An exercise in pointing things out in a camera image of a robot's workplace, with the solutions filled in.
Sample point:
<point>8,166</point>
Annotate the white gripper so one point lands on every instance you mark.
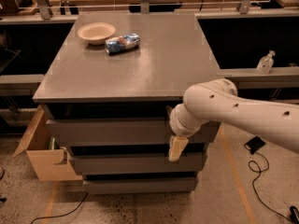
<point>176,124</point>

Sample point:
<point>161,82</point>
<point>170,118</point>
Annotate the grey top drawer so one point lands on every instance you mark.
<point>110,132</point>

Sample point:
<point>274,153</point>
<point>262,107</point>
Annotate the grey drawer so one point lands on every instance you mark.
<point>137,164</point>
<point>110,132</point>
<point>156,185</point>

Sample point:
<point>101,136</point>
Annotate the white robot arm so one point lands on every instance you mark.
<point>217,100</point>

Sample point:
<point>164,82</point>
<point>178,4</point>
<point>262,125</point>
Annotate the grey bottom drawer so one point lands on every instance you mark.
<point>156,185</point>

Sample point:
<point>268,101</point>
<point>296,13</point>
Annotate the grey drawer cabinet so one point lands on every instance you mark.
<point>84,82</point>

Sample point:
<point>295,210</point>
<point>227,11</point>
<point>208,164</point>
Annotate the grey middle drawer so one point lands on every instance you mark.
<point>137,164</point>

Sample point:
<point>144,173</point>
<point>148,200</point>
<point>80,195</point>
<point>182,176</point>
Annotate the black power adapter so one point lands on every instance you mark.
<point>254,144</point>

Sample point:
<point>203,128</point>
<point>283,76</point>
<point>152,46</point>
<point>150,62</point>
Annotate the crushed blue soda can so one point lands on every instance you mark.
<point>122,43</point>

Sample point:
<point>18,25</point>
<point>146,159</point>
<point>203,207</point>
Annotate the brown cardboard box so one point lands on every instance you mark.
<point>48,164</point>

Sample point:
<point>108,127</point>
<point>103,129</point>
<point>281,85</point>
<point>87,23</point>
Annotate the beige paper bowl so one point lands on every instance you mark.
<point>96,33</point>

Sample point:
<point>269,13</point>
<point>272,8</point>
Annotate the grey metal shelf rail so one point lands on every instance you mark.
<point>250,78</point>

